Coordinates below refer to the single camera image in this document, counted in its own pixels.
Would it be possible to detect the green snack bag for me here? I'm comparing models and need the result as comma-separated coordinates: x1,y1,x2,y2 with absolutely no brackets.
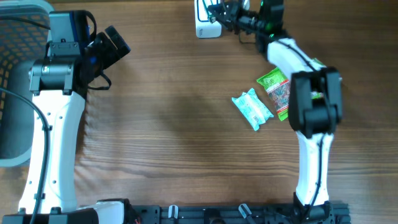
256,57,327,122

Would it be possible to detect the light blue tissue pack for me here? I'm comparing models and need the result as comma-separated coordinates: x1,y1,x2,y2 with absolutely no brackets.
231,88,274,131

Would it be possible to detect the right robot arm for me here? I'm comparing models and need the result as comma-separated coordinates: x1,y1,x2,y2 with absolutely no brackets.
206,1,348,223

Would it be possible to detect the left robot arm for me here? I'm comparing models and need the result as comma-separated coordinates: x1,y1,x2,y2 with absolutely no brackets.
2,10,137,223

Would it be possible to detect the white barcode scanner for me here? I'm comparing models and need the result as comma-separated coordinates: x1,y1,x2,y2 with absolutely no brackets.
194,0,221,39

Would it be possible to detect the grey plastic mesh basket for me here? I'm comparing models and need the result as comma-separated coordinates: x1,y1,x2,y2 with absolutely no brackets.
0,0,55,168

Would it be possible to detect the right camera black cable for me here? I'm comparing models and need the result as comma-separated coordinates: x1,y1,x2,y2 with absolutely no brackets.
201,0,327,218

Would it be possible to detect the camera black cable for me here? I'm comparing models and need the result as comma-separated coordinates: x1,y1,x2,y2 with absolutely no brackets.
201,0,327,218
0,15,52,224

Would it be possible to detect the left camera black cable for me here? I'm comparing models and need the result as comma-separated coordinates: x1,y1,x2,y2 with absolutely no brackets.
0,15,52,224

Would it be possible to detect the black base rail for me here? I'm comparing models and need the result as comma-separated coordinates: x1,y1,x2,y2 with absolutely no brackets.
127,203,351,224

